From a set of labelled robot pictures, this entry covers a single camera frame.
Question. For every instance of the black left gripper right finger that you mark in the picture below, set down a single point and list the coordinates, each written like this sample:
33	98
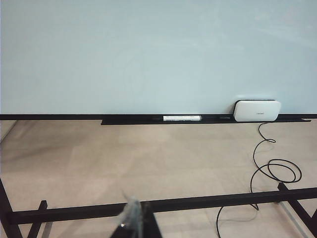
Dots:
151	223

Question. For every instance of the white whiteboard marker pen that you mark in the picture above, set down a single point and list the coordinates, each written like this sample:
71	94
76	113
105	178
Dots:
182	118

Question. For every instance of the pale glass whiteboard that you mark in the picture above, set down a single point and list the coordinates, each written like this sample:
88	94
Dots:
123	54

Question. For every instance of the black whiteboard stand frame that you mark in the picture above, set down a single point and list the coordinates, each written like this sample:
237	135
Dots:
198	200

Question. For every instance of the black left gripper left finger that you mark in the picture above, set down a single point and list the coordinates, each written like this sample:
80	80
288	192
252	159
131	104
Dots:
130	220

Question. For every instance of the black whiteboard marker tray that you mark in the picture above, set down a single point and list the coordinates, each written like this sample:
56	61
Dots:
218	121

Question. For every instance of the white rectangular whiteboard eraser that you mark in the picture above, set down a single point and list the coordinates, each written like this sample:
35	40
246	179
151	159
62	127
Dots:
257	110

